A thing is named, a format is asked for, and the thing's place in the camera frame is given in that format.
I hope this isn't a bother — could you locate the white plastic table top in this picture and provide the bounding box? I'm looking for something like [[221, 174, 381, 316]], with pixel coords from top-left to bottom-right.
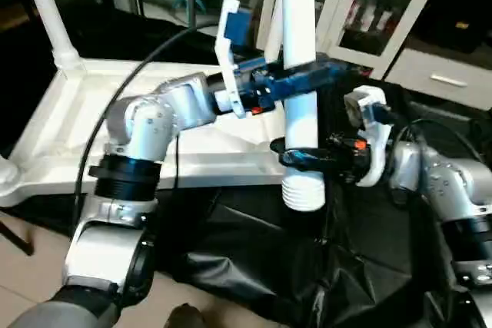
[[0, 58, 339, 207]]

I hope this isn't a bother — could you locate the white glass-door cabinet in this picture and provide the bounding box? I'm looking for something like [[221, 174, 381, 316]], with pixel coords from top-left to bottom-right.
[[258, 0, 440, 79]]

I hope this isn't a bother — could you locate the blue floor stand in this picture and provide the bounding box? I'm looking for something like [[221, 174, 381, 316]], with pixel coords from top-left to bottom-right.
[[173, 0, 208, 25]]

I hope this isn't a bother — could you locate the black work mat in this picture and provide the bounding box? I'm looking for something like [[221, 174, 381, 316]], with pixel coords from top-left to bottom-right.
[[0, 5, 492, 328]]

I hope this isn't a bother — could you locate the white drawer unit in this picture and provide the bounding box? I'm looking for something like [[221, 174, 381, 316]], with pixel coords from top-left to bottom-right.
[[384, 48, 492, 110]]

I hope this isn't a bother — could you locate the large black box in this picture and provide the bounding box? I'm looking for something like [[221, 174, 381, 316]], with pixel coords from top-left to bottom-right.
[[423, 0, 492, 52]]

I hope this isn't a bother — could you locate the black metal stand leg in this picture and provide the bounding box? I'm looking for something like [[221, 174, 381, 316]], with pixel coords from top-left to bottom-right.
[[0, 220, 35, 257]]

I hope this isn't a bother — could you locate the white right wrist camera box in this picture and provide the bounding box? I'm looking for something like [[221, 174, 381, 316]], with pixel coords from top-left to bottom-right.
[[343, 88, 394, 189]]

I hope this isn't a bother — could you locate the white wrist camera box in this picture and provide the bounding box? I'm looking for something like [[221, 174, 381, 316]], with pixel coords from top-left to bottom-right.
[[343, 88, 394, 189], [214, 0, 253, 119]]

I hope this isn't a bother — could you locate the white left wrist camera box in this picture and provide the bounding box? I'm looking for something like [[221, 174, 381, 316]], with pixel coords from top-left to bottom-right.
[[214, 0, 253, 119]]

